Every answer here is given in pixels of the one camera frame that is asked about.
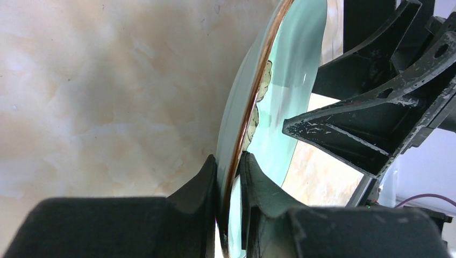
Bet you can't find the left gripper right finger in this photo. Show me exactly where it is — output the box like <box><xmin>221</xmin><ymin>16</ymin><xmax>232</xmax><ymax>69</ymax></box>
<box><xmin>239</xmin><ymin>152</ymin><xmax>449</xmax><ymax>257</ymax></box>

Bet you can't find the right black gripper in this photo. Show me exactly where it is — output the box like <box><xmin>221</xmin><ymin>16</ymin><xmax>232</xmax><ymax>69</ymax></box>
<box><xmin>282</xmin><ymin>1</ymin><xmax>455</xmax><ymax>178</ymax></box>

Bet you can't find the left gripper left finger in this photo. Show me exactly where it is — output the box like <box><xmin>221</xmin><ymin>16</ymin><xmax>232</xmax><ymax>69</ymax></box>
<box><xmin>4</xmin><ymin>155</ymin><xmax>217</xmax><ymax>257</ymax></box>

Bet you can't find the light green round plate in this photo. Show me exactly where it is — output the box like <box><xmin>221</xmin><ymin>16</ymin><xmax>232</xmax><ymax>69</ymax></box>
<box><xmin>215</xmin><ymin>1</ymin><xmax>327</xmax><ymax>257</ymax></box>

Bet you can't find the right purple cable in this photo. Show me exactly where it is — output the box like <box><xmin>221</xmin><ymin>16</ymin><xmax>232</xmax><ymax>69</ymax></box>
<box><xmin>393</xmin><ymin>193</ymin><xmax>456</xmax><ymax>209</ymax></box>

